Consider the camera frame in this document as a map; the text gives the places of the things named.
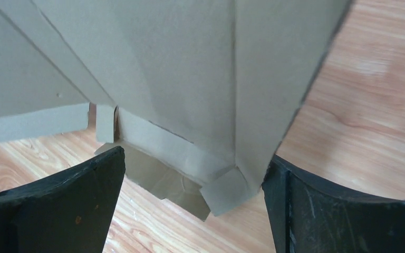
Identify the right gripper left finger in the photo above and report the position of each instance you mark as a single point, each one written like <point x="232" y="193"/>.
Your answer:
<point x="69" y="211"/>

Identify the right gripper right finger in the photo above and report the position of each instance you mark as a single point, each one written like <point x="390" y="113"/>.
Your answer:
<point x="308" y="213"/>

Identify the cardboard box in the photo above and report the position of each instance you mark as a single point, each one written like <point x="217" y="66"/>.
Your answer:
<point x="199" y="93"/>

